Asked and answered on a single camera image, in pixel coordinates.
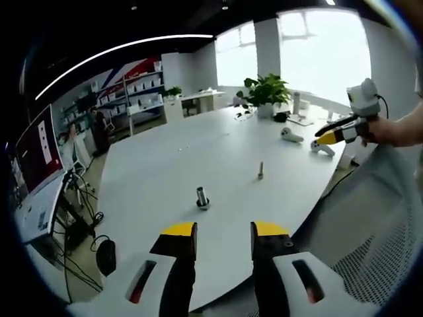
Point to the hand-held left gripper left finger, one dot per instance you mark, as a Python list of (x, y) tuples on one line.
[(145, 264)]

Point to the grey mesh office chair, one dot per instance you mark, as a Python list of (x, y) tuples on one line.
[(373, 214)]

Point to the white flat tray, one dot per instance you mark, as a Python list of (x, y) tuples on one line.
[(302, 121)]

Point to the white bottle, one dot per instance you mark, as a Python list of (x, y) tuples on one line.
[(296, 103)]

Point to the person's right hand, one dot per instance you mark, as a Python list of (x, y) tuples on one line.
[(380, 132)]

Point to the wide window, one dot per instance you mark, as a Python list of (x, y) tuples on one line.
[(324, 59)]

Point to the narrow window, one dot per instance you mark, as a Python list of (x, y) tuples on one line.
[(236, 56)]

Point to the black rubber washer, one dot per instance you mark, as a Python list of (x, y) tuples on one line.
[(207, 202)]

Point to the small white box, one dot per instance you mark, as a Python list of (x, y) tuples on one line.
[(348, 162)]

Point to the thin threaded stud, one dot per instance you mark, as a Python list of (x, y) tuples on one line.
[(260, 168)]

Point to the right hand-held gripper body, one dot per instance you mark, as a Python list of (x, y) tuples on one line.
[(363, 99)]

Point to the white handheld controller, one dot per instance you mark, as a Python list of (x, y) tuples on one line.
[(322, 148), (291, 135)]

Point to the curved ceiling light strip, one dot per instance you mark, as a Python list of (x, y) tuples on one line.
[(125, 48)]

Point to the white laptop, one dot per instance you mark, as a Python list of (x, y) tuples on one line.
[(38, 148)]

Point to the white rolling cabinet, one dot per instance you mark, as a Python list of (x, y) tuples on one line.
[(84, 152)]

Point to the small black object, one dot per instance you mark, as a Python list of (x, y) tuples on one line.
[(282, 117)]

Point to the black laptop stand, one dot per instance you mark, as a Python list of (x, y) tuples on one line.
[(74, 214)]

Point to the white desk cabinet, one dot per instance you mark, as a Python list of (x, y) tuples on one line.
[(173, 109)]

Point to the thick threaded stud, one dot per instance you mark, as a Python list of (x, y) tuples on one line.
[(200, 195)]

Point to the small green potted plant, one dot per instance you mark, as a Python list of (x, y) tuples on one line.
[(173, 91)]

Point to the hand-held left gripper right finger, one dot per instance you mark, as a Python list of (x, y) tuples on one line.
[(284, 264)]

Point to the large green potted plant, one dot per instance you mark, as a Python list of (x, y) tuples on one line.
[(267, 90)]

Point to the shelving with white boxes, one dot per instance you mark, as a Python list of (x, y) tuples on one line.
[(142, 87)]

